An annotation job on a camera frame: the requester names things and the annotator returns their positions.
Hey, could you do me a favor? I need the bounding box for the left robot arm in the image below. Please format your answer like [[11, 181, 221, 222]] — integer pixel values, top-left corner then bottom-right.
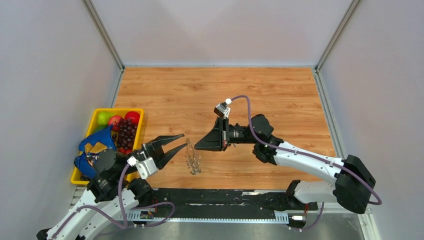
[[36, 134, 187, 240]]

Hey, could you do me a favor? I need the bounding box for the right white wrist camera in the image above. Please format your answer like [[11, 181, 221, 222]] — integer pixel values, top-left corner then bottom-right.
[[213, 98, 232, 119]]

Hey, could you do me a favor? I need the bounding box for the yellow plastic bin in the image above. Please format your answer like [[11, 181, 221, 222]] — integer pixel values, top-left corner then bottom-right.
[[70, 108, 144, 186]]

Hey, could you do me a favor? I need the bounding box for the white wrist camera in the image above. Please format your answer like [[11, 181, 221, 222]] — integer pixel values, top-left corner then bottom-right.
[[213, 98, 232, 119], [127, 156, 159, 180]]

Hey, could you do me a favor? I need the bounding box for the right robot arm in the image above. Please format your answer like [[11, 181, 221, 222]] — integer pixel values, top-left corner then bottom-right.
[[194, 114, 376, 214]]

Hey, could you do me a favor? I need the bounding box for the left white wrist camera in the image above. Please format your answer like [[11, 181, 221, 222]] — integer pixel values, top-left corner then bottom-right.
[[127, 156, 159, 180]]

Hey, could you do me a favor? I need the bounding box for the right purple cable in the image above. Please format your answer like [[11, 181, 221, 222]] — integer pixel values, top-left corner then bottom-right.
[[228, 95, 383, 232]]

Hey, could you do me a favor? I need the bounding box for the green pear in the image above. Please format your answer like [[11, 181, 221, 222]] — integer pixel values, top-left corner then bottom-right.
[[96, 111, 113, 127]]

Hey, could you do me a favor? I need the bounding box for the purple grape bunch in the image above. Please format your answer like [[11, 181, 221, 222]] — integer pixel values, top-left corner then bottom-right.
[[111, 118, 138, 151]]

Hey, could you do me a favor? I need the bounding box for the blue chip bag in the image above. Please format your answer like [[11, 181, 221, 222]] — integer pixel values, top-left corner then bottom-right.
[[73, 124, 117, 180]]

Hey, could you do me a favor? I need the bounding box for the red apple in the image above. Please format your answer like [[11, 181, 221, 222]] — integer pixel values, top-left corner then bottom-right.
[[124, 111, 141, 125], [108, 115, 124, 132]]

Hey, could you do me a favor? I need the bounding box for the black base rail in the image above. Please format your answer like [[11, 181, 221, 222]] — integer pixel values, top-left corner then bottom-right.
[[139, 188, 319, 221]]

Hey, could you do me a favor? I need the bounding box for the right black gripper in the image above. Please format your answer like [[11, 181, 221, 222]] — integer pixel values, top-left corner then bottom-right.
[[194, 116, 260, 152]]

